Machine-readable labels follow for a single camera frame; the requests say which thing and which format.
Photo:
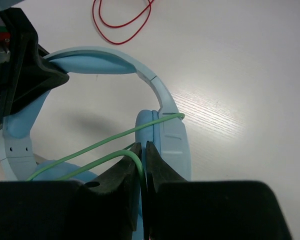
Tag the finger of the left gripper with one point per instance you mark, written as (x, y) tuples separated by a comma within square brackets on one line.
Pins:
[(30, 74)]

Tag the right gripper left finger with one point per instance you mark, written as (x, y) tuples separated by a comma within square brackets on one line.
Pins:
[(105, 208)]

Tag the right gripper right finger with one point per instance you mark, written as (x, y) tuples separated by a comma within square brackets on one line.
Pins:
[(209, 210)]

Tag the light blue headphones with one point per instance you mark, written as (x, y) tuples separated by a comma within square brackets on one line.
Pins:
[(164, 127)]

